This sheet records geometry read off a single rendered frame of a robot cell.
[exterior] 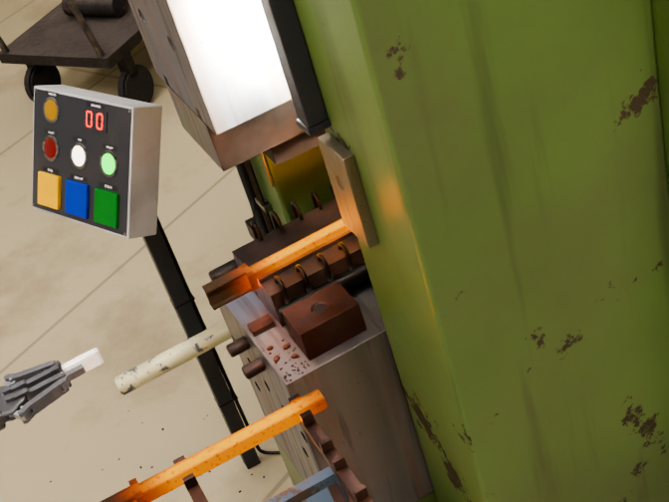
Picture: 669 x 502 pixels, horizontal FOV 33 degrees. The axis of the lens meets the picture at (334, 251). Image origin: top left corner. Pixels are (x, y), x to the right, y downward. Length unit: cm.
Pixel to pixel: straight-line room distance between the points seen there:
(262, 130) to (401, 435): 67
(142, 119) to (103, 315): 163
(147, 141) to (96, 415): 135
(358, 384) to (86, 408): 166
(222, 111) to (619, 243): 66
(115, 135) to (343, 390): 75
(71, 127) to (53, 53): 255
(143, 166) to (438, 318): 92
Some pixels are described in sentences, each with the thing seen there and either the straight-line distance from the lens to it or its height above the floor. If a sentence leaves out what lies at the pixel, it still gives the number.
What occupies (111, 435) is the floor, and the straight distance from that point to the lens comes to 347.
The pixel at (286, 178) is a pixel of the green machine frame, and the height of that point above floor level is 103.
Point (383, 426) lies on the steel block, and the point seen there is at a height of 70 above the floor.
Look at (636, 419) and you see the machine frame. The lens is 212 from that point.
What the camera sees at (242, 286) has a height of 99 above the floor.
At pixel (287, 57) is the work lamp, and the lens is 164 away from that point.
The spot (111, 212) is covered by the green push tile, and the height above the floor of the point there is 101.
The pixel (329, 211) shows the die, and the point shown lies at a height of 99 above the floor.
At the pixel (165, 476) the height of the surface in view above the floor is 98.
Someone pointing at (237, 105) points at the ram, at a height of 140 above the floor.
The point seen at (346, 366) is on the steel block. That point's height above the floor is 88.
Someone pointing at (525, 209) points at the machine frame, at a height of 123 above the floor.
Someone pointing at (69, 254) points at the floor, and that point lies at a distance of 430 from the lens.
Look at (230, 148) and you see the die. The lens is 189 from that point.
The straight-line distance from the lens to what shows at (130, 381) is 259.
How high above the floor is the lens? 224
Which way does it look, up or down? 36 degrees down
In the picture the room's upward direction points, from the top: 18 degrees counter-clockwise
